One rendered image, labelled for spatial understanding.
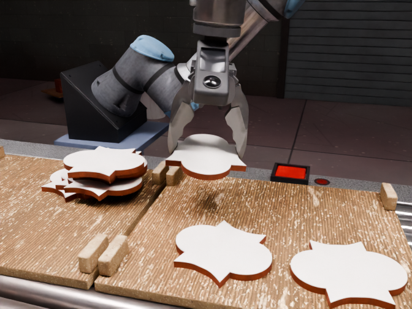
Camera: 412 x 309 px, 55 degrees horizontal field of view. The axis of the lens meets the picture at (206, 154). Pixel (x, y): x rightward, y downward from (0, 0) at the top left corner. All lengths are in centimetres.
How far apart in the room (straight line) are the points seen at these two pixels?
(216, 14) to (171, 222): 32
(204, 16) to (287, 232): 34
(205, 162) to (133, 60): 60
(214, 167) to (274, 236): 14
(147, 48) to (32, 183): 50
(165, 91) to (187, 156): 52
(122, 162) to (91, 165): 5
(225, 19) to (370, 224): 39
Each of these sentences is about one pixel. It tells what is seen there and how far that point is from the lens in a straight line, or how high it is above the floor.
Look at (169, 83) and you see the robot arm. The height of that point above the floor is 105.
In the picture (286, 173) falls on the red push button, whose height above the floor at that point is 93.
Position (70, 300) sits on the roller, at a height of 91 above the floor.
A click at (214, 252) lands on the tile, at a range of 56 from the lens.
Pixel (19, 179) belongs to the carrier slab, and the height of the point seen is 94.
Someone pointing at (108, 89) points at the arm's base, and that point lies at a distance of 120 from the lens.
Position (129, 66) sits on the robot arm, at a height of 109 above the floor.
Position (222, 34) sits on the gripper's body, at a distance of 58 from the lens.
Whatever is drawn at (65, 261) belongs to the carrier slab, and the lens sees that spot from 59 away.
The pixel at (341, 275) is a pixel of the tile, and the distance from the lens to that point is 55.
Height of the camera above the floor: 128
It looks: 22 degrees down
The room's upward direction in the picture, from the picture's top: straight up
